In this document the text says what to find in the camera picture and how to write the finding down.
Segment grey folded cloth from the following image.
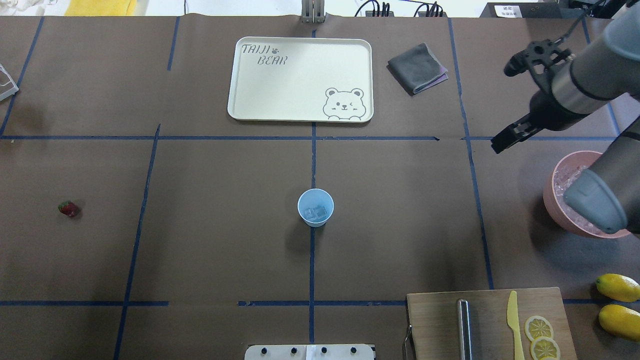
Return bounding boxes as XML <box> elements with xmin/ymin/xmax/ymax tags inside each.
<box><xmin>387</xmin><ymin>42</ymin><xmax>449</xmax><ymax>96</ymax></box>

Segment yellow lemon right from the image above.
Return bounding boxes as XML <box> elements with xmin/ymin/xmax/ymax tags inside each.
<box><xmin>595</xmin><ymin>273</ymin><xmax>640</xmax><ymax>303</ymax></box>

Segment yellow lemon left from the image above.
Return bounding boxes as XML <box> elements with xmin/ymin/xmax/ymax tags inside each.
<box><xmin>598</xmin><ymin>304</ymin><xmax>640</xmax><ymax>343</ymax></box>

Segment white wire cup rack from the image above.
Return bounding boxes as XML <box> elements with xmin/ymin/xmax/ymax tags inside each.
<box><xmin>0</xmin><ymin>64</ymin><xmax>19</xmax><ymax>102</ymax></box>

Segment yellow cloth on desk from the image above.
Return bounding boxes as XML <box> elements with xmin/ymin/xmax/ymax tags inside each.
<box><xmin>64</xmin><ymin>0</ymin><xmax>138</xmax><ymax>17</ymax></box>

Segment red strawberry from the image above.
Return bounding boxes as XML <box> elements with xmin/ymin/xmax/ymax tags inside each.
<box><xmin>57</xmin><ymin>201</ymin><xmax>80</xmax><ymax>218</ymax></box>

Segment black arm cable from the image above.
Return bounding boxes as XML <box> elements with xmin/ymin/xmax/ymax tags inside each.
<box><xmin>560</xmin><ymin>0</ymin><xmax>631</xmax><ymax>46</ymax></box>

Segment steel handled knife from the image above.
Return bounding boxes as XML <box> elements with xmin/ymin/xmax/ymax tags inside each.
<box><xmin>456</xmin><ymin>298</ymin><xmax>473</xmax><ymax>360</ymax></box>

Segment clear ice cubes pile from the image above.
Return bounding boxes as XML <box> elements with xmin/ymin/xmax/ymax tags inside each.
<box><xmin>551</xmin><ymin>164</ymin><xmax>606</xmax><ymax>236</ymax></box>

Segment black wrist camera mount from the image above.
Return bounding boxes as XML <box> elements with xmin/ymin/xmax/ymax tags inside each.
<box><xmin>503</xmin><ymin>39</ymin><xmax>575</xmax><ymax>94</ymax></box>

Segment wooden cutting board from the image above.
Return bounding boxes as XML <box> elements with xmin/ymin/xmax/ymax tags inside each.
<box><xmin>406</xmin><ymin>287</ymin><xmax>578</xmax><ymax>360</ymax></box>

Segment light blue plastic cup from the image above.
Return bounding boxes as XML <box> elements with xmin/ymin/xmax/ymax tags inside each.
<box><xmin>296</xmin><ymin>187</ymin><xmax>335</xmax><ymax>228</ymax></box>

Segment lemon slices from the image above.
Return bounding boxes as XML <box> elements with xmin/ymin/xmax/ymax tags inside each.
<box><xmin>524</xmin><ymin>315</ymin><xmax>562</xmax><ymax>360</ymax></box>

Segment pink bowl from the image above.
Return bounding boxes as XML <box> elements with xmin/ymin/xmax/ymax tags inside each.
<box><xmin>542</xmin><ymin>150</ymin><xmax>631</xmax><ymax>239</ymax></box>

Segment yellow plastic knife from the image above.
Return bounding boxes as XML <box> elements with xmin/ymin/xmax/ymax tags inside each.
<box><xmin>506</xmin><ymin>290</ymin><xmax>525</xmax><ymax>360</ymax></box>

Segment yellow lemon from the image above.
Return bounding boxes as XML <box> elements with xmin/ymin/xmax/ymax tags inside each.
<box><xmin>595</xmin><ymin>273</ymin><xmax>640</xmax><ymax>303</ymax></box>
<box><xmin>598</xmin><ymin>304</ymin><xmax>640</xmax><ymax>343</ymax></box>

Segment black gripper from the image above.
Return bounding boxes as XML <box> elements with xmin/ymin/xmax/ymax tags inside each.
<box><xmin>490</xmin><ymin>89</ymin><xmax>588</xmax><ymax>154</ymax></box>

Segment cream bear serving tray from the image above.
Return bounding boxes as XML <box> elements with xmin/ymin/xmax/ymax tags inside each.
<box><xmin>227</xmin><ymin>36</ymin><xmax>374</xmax><ymax>125</ymax></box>

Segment black power strip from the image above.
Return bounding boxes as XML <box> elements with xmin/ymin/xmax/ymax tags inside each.
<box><xmin>353</xmin><ymin>0</ymin><xmax>447</xmax><ymax>18</ymax></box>

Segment aluminium frame post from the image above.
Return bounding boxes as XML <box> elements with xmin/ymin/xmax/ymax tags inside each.
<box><xmin>301</xmin><ymin>0</ymin><xmax>326</xmax><ymax>24</ymax></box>

